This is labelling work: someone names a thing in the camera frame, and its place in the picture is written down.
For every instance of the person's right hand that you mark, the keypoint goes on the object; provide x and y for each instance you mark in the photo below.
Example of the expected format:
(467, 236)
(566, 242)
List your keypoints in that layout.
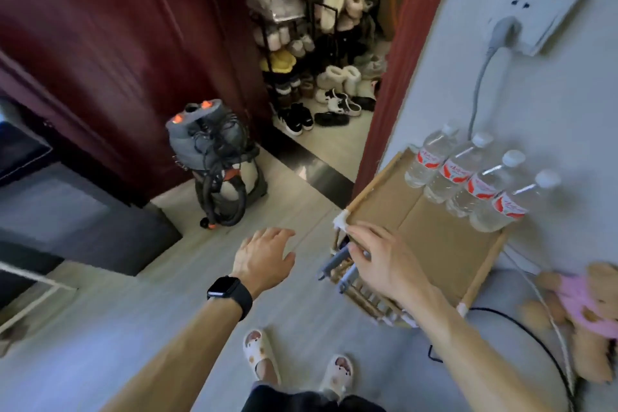
(391, 267)

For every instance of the person's left hand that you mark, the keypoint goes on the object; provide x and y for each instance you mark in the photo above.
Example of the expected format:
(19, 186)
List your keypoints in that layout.
(260, 259)

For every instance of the person's left thumb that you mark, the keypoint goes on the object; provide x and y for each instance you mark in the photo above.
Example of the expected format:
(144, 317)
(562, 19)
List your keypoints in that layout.
(289, 262)

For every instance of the person's right fingers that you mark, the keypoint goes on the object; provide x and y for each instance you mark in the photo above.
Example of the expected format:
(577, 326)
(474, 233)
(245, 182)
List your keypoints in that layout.
(359, 240)

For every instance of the person's right forearm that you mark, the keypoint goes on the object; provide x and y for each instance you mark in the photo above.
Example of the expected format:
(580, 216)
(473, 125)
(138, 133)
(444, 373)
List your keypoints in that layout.
(478, 363)

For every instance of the person's left forearm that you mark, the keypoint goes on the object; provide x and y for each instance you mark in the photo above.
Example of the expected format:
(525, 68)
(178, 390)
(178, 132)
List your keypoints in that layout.
(183, 358)

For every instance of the wooden rack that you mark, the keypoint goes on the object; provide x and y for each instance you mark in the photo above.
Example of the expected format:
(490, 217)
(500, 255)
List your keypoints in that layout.
(371, 184)

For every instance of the black smartwatch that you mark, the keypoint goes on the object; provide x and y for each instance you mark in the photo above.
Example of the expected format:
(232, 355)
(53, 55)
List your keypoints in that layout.
(236, 295)

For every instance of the brown cardboard sheet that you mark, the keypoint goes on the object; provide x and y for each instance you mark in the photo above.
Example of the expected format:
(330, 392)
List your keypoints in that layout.
(434, 242)

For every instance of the white left slipper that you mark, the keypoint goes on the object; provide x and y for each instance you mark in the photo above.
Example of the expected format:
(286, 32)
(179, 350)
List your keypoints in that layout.
(260, 351)

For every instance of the white slipper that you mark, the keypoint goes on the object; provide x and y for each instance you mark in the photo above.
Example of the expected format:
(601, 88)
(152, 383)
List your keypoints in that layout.
(260, 351)
(338, 373)

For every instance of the clear water bottle red label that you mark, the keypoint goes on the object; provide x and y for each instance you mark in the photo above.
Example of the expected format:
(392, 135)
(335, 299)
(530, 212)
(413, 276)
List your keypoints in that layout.
(478, 187)
(507, 204)
(454, 172)
(427, 160)

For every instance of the white right slipper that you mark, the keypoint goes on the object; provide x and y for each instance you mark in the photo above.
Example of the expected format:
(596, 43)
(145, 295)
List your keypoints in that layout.
(338, 373)

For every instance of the grey orange vacuum cleaner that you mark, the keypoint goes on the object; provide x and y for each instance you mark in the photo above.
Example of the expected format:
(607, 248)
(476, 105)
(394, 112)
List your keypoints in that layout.
(212, 151)

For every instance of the black shorts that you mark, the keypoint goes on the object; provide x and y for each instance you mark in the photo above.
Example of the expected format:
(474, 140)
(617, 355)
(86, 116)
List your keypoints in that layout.
(309, 402)

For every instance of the pile of assorted shoes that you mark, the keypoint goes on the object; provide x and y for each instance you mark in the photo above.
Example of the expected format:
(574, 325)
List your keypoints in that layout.
(333, 78)

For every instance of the black cabinet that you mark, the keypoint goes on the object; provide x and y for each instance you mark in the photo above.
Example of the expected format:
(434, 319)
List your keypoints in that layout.
(72, 213)

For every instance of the black metal shoe rack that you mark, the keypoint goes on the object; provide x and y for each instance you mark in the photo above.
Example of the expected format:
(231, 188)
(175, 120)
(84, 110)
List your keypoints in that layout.
(316, 15)

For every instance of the brown teddy bear pink clothes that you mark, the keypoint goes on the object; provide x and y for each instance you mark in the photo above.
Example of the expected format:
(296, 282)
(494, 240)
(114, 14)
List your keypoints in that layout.
(584, 310)

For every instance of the dark red door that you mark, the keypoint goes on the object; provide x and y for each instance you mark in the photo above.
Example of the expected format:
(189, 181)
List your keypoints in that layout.
(120, 40)

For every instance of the dark red door frame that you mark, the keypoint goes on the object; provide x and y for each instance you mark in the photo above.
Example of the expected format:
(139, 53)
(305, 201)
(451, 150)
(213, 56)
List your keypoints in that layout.
(410, 40)

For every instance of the white metal frame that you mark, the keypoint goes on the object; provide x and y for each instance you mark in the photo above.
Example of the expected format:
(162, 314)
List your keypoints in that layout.
(34, 300)

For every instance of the white wall power socket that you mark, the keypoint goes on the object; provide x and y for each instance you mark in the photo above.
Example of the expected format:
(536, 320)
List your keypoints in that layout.
(540, 11)

